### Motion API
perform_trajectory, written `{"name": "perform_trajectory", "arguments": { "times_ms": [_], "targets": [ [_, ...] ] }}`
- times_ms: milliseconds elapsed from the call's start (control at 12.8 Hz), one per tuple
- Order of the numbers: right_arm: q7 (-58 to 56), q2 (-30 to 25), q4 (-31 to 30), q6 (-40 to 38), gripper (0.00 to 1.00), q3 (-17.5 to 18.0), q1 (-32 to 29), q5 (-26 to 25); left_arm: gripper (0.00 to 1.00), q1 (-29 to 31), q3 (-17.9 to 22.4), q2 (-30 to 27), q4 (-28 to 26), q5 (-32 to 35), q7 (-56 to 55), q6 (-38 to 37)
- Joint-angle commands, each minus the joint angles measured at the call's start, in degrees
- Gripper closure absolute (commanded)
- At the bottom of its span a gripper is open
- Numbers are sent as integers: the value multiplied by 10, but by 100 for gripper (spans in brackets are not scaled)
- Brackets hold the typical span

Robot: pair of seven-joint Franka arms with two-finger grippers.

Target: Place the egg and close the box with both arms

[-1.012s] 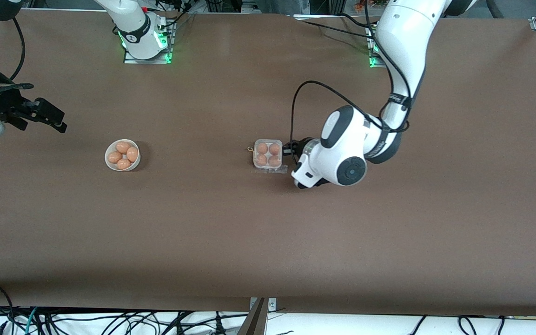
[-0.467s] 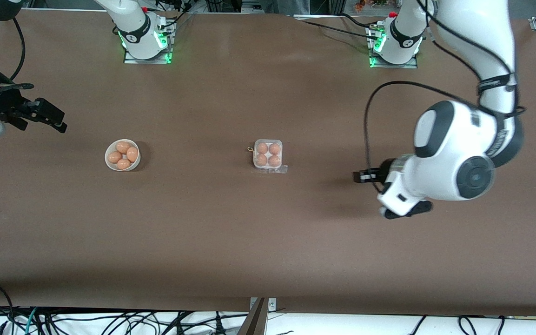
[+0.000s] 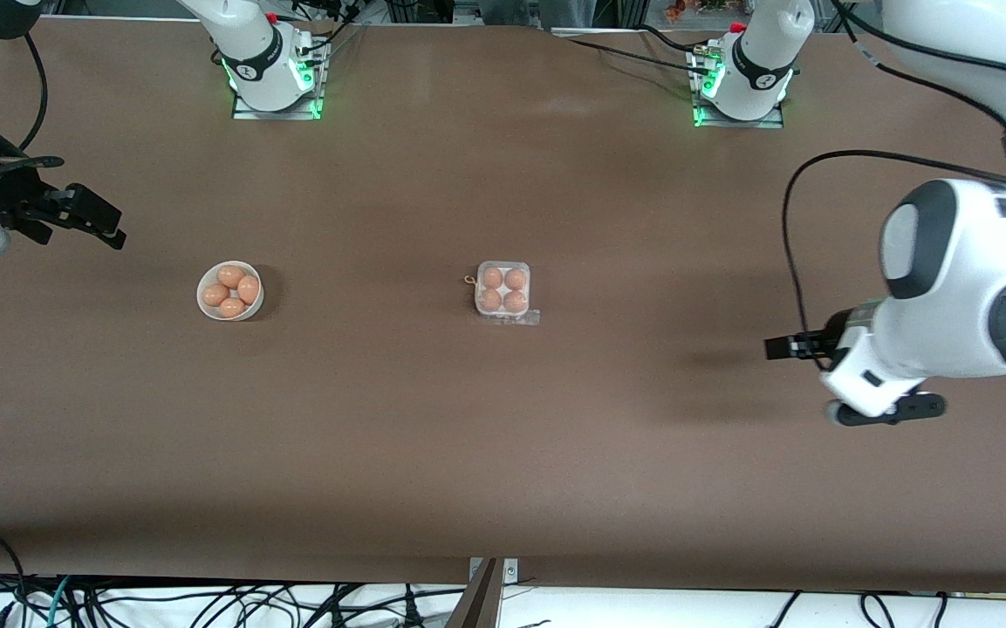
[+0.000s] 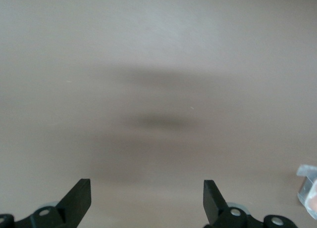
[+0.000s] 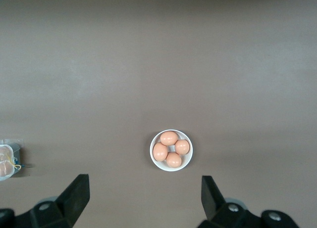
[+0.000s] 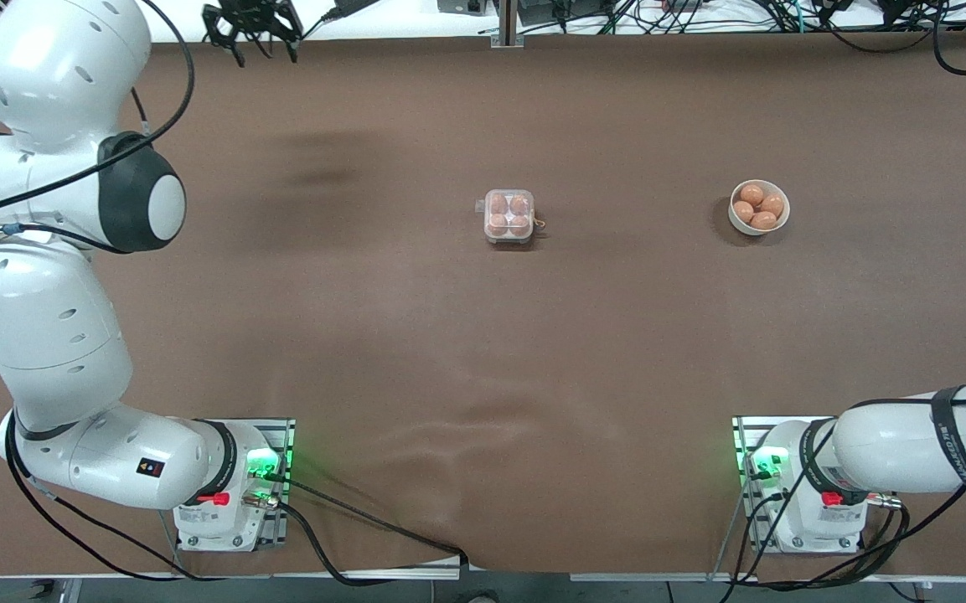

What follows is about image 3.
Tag clear plastic egg box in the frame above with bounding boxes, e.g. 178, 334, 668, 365
465, 260, 542, 327

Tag white round bowl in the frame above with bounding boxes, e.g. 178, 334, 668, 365
196, 260, 265, 322

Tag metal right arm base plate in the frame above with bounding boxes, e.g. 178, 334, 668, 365
232, 39, 326, 120

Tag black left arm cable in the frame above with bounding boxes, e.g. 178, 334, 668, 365
782, 150, 1006, 350

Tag black cable bundle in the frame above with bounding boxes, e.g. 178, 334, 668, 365
293, 0, 362, 49

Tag teal cable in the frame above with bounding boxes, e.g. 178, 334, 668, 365
27, 576, 76, 628

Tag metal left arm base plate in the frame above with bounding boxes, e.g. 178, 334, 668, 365
693, 48, 785, 130

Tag small metal bracket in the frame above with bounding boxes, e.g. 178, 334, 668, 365
469, 558, 519, 584

